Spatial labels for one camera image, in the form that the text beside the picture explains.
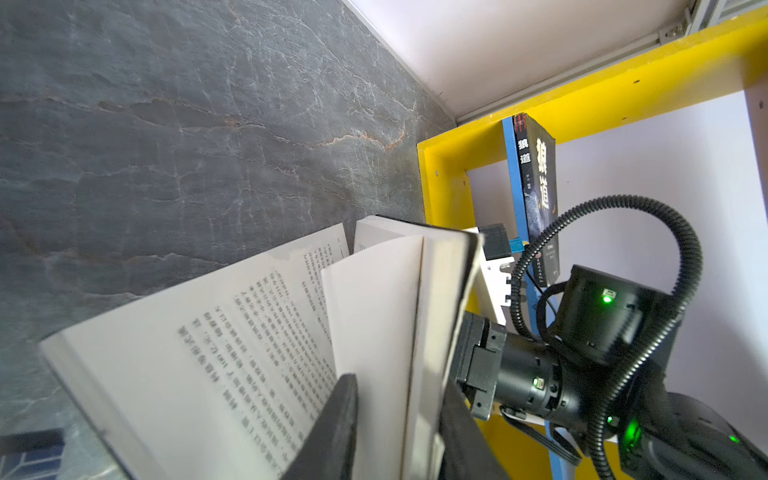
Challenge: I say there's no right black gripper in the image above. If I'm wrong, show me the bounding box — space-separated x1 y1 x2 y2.
450 311 507 421

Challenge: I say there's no black book orange title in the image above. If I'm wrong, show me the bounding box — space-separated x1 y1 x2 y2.
40 215 483 479

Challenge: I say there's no yellow pink blue shelf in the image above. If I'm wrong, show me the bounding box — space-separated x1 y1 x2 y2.
418 4 767 454

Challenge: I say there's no blue book lower left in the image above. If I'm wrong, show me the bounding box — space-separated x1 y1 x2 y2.
1 429 65 480

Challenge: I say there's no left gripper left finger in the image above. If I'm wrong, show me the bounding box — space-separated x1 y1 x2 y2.
282 373 359 480

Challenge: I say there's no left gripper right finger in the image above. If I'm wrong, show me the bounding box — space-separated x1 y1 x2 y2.
438 382 509 480

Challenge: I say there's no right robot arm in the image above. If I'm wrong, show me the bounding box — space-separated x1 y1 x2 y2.
449 195 767 479

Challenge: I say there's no black wolf-eyes book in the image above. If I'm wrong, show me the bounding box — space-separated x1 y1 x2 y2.
513 113 560 289

